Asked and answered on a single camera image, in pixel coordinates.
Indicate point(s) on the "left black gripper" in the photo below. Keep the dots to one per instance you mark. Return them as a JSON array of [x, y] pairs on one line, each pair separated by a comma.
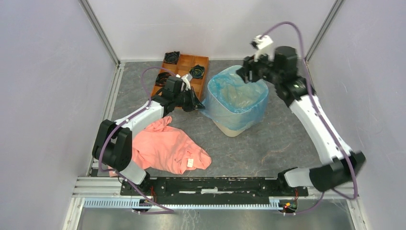
[[195, 103]]

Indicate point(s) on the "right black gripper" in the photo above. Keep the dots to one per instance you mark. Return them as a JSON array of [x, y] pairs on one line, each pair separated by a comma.
[[249, 64]]

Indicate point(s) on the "blue plastic trash bag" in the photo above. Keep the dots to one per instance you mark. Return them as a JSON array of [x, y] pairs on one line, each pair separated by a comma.
[[233, 103]]

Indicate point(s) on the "cream plastic trash bin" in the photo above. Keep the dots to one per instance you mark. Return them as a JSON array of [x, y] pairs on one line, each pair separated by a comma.
[[228, 132]]

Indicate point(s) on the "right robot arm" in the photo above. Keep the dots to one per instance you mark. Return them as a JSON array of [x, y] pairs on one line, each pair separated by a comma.
[[339, 163]]

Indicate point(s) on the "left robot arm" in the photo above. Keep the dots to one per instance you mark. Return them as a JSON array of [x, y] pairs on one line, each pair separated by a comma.
[[113, 143]]

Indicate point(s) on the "rolled dark tie right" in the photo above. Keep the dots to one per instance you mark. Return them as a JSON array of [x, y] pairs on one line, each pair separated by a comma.
[[197, 72]]

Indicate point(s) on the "orange wooden divided tray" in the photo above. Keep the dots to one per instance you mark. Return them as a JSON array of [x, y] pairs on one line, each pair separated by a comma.
[[185, 63]]

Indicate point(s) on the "rolled dark tie front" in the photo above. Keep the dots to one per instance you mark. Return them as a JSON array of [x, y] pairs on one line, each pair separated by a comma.
[[161, 79]]

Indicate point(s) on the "pink cloth shirt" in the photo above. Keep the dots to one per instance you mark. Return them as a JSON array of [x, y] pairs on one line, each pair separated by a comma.
[[162, 147]]

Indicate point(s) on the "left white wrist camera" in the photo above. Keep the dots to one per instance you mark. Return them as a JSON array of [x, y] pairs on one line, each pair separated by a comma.
[[186, 85]]

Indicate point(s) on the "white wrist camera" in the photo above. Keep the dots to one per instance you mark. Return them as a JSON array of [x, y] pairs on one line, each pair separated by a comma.
[[262, 44], [186, 85]]

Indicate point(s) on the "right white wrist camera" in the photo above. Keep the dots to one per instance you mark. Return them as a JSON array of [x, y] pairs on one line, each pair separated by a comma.
[[262, 44]]

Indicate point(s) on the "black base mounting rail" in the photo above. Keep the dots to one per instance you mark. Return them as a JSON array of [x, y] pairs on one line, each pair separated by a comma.
[[217, 190]]

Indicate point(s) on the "right aluminium corner post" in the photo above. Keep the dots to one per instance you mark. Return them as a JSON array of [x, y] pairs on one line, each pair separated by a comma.
[[324, 28]]

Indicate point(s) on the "aluminium corner post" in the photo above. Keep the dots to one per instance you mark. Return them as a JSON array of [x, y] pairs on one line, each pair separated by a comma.
[[99, 30], [324, 28]]

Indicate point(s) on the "left aluminium corner post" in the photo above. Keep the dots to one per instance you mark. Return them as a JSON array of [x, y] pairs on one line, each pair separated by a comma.
[[99, 30]]

